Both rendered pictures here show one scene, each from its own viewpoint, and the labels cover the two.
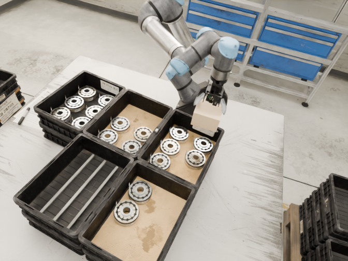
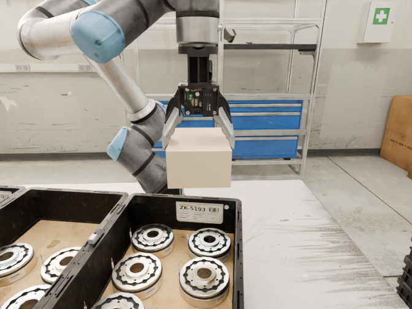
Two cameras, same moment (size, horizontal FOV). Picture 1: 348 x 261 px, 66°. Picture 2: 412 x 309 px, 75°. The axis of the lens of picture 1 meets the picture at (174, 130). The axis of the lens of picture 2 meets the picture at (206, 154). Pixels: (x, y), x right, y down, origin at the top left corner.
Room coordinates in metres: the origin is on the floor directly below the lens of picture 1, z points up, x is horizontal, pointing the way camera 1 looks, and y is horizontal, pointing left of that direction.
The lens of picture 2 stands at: (0.41, -0.05, 1.29)
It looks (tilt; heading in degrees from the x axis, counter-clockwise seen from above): 21 degrees down; 348
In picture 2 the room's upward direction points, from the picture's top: straight up
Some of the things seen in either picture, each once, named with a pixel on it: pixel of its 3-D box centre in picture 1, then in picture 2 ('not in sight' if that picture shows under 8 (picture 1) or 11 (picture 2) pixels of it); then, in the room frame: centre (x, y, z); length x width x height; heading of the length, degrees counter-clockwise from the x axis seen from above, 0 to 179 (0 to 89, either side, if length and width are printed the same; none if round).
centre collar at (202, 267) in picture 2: (196, 157); (204, 273); (0.83, -0.13, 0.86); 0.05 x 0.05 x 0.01
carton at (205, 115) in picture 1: (208, 111); (198, 154); (0.94, -0.14, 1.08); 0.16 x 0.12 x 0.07; 171
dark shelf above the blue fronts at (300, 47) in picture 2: not in sight; (245, 48); (2.92, -0.93, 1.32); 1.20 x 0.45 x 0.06; 81
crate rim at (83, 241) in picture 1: (141, 212); not in sight; (0.47, 0.06, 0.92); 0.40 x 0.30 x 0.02; 162
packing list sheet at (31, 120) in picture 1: (44, 108); not in sight; (1.11, 0.80, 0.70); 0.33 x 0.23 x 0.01; 171
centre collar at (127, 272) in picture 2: (170, 146); (137, 268); (0.87, 0.00, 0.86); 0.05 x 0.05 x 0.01
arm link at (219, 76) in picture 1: (221, 72); (199, 34); (0.91, -0.14, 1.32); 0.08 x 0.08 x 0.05
